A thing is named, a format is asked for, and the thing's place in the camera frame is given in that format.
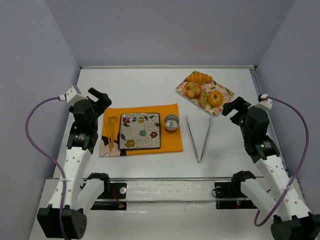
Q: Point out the metal table rail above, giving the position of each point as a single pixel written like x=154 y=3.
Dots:
x=221 y=178

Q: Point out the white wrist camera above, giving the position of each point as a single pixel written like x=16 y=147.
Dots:
x=264 y=103
x=73 y=95

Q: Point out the metal tongs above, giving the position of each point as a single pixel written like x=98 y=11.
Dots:
x=199 y=128

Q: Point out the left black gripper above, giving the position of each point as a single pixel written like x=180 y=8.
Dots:
x=97 y=103

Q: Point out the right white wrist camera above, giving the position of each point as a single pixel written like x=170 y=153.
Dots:
x=264 y=103

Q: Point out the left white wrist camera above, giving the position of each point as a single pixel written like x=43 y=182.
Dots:
x=73 y=95

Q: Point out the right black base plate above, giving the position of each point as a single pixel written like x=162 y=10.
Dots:
x=229 y=199

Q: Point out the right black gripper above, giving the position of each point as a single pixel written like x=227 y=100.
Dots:
x=238 y=111

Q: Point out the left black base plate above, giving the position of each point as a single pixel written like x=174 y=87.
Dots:
x=113 y=199

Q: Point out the orange cloth placemat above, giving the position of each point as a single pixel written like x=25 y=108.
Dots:
x=170 y=141

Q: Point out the twisted knot bread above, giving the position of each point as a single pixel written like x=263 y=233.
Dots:
x=191 y=90

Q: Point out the brown bread slice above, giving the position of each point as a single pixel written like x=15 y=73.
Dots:
x=203 y=99

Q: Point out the orange bagel bread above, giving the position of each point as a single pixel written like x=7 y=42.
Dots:
x=215 y=98

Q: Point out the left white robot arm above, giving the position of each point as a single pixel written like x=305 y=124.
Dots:
x=65 y=215

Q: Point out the square floral ceramic plate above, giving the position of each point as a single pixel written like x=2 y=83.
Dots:
x=140 y=131

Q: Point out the striped croissant bread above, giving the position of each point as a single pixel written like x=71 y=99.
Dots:
x=199 y=78

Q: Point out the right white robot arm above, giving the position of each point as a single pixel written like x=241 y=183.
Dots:
x=292 y=219

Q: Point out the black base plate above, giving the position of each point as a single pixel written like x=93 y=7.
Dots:
x=113 y=199
x=229 y=199

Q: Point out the small metal cup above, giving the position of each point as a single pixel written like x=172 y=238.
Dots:
x=171 y=122

